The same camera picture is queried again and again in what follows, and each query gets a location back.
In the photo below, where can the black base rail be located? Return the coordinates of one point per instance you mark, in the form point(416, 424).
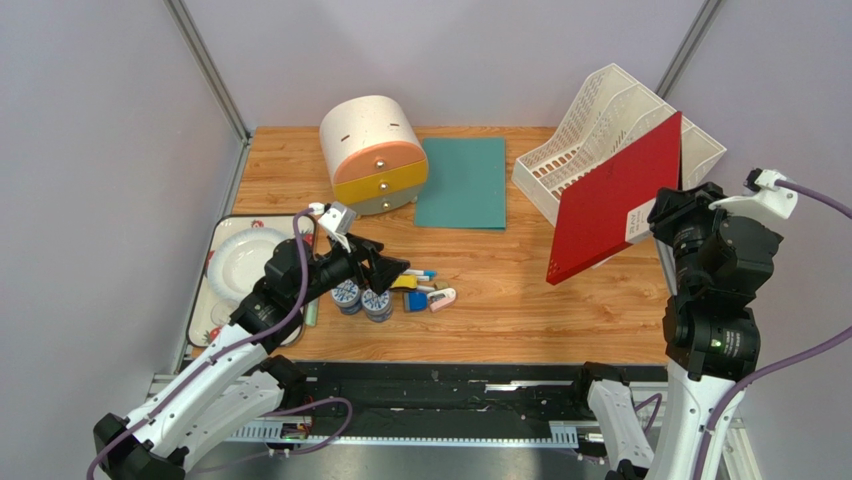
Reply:
point(443, 401)

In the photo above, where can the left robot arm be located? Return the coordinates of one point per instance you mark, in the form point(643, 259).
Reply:
point(239, 376)

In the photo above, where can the yellow bone-shaped eraser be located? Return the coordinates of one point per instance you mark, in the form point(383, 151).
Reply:
point(405, 283)

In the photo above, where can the white blue marker pen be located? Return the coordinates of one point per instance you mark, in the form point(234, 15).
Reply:
point(420, 273)

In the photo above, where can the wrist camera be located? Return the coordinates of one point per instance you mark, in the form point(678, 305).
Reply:
point(335, 219)
point(764, 198)

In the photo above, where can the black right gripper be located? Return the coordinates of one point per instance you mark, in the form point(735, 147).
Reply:
point(670, 207)

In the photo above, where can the round drawer storage box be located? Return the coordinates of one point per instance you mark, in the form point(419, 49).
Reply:
point(373, 157)

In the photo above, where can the blue patterned tape roll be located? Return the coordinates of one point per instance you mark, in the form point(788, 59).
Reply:
point(377, 307)
point(347, 297)

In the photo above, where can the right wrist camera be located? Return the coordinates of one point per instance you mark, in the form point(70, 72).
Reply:
point(764, 198)

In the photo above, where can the red file folder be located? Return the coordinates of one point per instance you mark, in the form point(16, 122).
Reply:
point(603, 212)

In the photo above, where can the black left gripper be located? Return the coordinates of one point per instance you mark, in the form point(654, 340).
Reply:
point(361, 251)

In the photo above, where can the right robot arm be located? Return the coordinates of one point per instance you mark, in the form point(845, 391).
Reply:
point(712, 343)

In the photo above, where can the strawberry pattern tray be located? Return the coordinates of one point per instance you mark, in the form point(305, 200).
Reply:
point(210, 313)

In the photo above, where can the white plastic file rack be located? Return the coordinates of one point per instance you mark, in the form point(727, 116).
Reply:
point(611, 111)

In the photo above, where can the teal file folder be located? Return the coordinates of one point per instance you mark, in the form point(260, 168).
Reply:
point(466, 186)

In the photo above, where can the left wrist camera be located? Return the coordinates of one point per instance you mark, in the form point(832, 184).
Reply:
point(335, 219)

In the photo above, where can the light green pen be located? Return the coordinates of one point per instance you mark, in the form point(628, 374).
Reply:
point(311, 312)

